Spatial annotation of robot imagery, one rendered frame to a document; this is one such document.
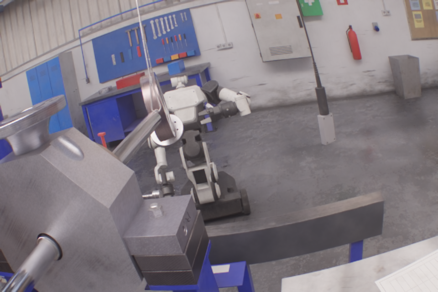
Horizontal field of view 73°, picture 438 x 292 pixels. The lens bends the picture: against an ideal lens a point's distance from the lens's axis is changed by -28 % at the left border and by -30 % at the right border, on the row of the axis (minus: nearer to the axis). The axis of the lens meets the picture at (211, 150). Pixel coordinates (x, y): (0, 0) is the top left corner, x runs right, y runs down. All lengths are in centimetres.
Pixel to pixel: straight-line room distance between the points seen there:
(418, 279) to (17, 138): 101
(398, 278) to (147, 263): 60
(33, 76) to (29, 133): 598
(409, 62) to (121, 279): 536
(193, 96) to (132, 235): 200
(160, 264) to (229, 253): 45
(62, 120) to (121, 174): 572
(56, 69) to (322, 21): 447
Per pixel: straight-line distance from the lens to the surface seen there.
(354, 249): 130
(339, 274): 92
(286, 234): 120
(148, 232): 80
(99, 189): 81
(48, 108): 83
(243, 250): 123
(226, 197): 302
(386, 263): 94
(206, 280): 97
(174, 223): 81
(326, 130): 161
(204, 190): 282
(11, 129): 81
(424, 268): 92
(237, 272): 113
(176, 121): 238
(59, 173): 80
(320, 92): 157
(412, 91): 588
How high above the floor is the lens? 148
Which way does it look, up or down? 18 degrees down
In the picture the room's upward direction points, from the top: 14 degrees counter-clockwise
